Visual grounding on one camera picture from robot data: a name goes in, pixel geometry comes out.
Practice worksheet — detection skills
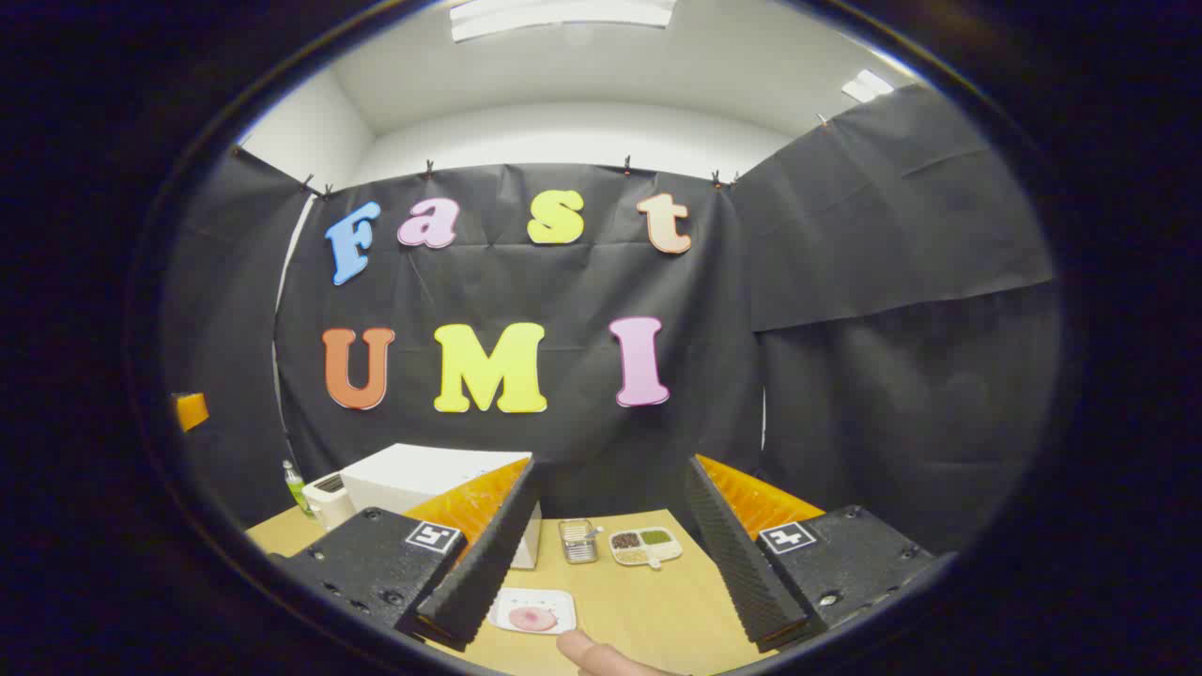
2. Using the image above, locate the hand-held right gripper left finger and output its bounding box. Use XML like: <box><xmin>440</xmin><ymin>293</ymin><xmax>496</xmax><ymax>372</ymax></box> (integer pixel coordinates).
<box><xmin>268</xmin><ymin>457</ymin><xmax>539</xmax><ymax>653</ymax></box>

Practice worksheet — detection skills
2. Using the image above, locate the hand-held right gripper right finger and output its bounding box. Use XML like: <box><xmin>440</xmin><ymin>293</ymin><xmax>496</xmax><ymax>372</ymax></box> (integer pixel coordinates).
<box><xmin>684</xmin><ymin>454</ymin><xmax>940</xmax><ymax>655</ymax></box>

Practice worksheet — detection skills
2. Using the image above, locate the white square plate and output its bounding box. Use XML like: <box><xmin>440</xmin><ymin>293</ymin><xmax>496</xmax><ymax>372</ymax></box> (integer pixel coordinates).
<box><xmin>488</xmin><ymin>588</ymin><xmax>578</xmax><ymax>637</ymax></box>

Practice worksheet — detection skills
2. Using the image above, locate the white microwave oven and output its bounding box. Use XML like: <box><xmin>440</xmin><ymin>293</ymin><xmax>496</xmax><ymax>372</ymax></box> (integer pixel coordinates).
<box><xmin>340</xmin><ymin>443</ymin><xmax>543</xmax><ymax>570</ymax></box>

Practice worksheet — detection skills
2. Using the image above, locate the divided white bean dish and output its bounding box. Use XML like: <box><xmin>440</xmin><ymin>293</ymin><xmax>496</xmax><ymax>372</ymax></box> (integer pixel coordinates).
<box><xmin>609</xmin><ymin>528</ymin><xmax>684</xmax><ymax>571</ymax></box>

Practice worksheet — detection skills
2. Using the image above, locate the green label drink bottle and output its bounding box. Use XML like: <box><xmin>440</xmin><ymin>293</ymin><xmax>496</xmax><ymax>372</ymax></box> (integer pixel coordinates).
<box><xmin>283</xmin><ymin>460</ymin><xmax>316</xmax><ymax>519</ymax></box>

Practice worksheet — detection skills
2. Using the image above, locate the white toaster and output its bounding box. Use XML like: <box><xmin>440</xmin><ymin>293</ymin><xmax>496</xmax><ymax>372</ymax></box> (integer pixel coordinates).
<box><xmin>302</xmin><ymin>472</ymin><xmax>356</xmax><ymax>530</ymax></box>

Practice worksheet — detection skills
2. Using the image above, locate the ceiling light panel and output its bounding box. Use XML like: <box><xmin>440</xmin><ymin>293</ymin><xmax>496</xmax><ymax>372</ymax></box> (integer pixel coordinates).
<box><xmin>841</xmin><ymin>69</ymin><xmax>895</xmax><ymax>104</ymax></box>
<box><xmin>449</xmin><ymin>0</ymin><xmax>677</xmax><ymax>43</ymax></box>

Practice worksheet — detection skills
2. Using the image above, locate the metal wire cutlery holder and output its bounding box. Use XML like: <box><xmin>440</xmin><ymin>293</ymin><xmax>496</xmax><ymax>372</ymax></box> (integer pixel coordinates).
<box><xmin>559</xmin><ymin>518</ymin><xmax>602</xmax><ymax>564</ymax></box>

